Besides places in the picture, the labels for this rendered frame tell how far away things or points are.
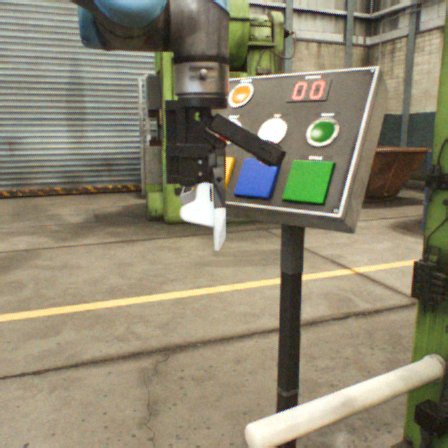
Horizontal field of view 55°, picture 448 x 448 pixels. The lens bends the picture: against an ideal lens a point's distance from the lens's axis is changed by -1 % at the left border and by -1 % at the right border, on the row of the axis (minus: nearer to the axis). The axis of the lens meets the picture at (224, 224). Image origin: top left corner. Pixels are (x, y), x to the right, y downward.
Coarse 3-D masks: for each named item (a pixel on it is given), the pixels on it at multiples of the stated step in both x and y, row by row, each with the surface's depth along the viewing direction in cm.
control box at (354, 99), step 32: (256, 96) 86; (288, 96) 81; (352, 96) 74; (384, 96) 77; (256, 128) 83; (288, 128) 79; (352, 128) 71; (288, 160) 76; (320, 160) 73; (352, 160) 69; (352, 192) 70; (288, 224) 80; (320, 224) 74; (352, 224) 72
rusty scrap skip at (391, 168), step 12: (384, 156) 643; (396, 156) 651; (408, 156) 660; (420, 156) 668; (372, 168) 648; (384, 168) 659; (396, 168) 665; (408, 168) 674; (372, 180) 662; (384, 180) 671; (396, 180) 679; (372, 192) 676; (384, 192) 685; (396, 192) 695
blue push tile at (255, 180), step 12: (252, 168) 79; (264, 168) 77; (276, 168) 76; (240, 180) 79; (252, 180) 78; (264, 180) 76; (276, 180) 76; (240, 192) 78; (252, 192) 77; (264, 192) 75
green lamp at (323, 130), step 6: (324, 120) 75; (318, 126) 75; (324, 126) 74; (330, 126) 73; (312, 132) 75; (318, 132) 74; (324, 132) 74; (330, 132) 73; (312, 138) 75; (318, 138) 74; (324, 138) 73
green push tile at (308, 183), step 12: (300, 168) 73; (312, 168) 72; (324, 168) 71; (288, 180) 74; (300, 180) 72; (312, 180) 71; (324, 180) 70; (288, 192) 73; (300, 192) 72; (312, 192) 70; (324, 192) 69; (312, 204) 71; (324, 204) 70
